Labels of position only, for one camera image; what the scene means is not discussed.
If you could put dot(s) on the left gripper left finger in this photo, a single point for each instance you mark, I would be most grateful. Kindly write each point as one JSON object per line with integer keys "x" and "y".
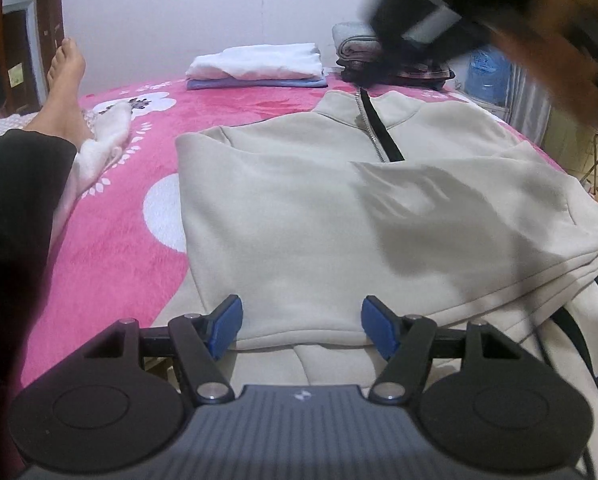
{"x": 199, "y": 342}

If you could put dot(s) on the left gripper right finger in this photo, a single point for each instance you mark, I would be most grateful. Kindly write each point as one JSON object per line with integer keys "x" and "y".
{"x": 405, "y": 344}

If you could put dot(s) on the beige zip hoodie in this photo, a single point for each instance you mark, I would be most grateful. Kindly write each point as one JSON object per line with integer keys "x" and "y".
{"x": 304, "y": 215}

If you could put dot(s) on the person right hand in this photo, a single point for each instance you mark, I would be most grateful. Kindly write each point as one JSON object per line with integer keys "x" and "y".
{"x": 569, "y": 75}

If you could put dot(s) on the folded grey brown blankets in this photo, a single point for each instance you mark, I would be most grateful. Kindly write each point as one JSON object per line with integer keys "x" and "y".
{"x": 361, "y": 59}

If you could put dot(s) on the blue water jug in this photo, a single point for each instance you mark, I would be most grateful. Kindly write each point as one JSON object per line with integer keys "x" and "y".
{"x": 487, "y": 76}

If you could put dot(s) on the pink floral blanket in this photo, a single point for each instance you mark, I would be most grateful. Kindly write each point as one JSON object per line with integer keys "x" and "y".
{"x": 121, "y": 254}

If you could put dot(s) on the folded purple cloth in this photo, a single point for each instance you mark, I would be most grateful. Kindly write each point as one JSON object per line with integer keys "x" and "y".
{"x": 230, "y": 83}

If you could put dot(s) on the grey curtain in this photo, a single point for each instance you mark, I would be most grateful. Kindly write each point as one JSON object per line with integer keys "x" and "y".
{"x": 528, "y": 106}

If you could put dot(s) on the folded white towel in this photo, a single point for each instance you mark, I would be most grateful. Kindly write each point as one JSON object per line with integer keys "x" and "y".
{"x": 259, "y": 62}

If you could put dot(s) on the person left leg black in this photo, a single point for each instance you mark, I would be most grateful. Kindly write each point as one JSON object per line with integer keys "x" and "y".
{"x": 35, "y": 163}

